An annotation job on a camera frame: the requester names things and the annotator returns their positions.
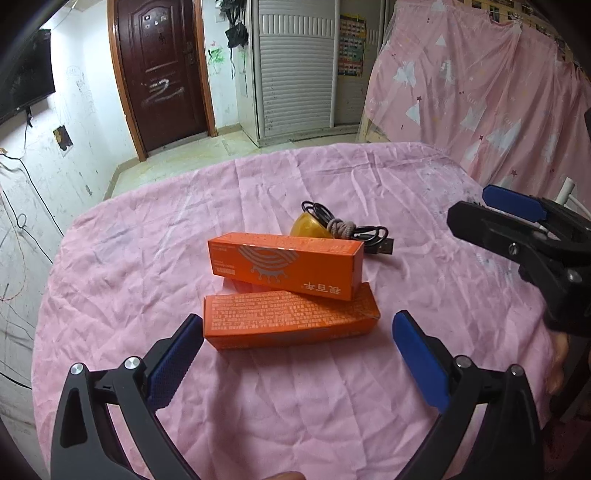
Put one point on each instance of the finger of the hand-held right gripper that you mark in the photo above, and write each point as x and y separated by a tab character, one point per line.
510	201
485	226

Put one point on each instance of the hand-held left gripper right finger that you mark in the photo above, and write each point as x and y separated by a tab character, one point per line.
420	364

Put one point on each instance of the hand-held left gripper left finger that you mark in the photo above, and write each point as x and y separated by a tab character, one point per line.
173	364

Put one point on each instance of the orange box with text print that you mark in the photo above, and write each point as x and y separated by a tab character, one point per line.
286	318

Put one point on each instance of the orange box with arc print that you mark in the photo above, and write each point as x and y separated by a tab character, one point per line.
286	265

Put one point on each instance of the person's right hand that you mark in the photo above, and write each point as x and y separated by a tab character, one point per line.
561	360

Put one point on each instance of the person's left hand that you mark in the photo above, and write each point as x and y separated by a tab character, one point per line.
281	476

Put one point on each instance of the pink printed bed curtain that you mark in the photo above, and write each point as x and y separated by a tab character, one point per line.
485	101

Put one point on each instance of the pink tablecloth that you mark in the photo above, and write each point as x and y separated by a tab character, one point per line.
138	258

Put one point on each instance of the amber round ball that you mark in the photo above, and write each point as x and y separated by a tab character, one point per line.
309	227

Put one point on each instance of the grey shutter door wardrobe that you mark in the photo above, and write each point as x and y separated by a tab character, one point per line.
295	74

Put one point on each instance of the dark brown door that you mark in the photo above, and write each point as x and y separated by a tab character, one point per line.
159	74

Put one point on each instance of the wooden bed frame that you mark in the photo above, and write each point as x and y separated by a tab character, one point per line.
367	131

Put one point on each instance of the colourful grid wall poster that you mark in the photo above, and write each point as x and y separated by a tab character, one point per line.
352	46

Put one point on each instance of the wall-mounted black television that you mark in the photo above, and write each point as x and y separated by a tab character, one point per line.
25	78

